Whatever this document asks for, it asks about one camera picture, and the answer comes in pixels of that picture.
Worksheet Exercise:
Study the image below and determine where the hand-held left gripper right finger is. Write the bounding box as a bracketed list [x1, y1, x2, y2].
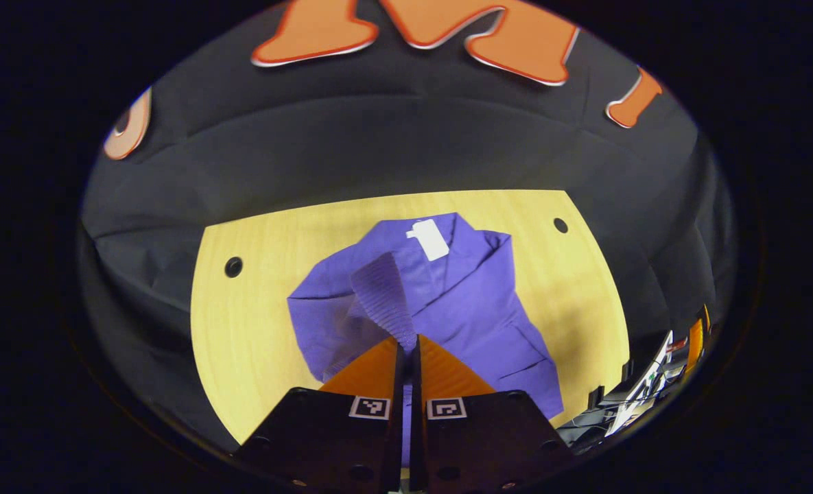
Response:
[410, 334, 576, 494]

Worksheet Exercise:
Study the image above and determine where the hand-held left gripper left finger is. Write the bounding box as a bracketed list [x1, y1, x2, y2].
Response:
[231, 336, 405, 494]

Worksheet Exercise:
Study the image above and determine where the purple shirt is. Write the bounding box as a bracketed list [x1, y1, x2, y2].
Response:
[287, 211, 565, 467]

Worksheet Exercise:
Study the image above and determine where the dark equipment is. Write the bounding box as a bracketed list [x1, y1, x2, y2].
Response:
[558, 360, 630, 450]

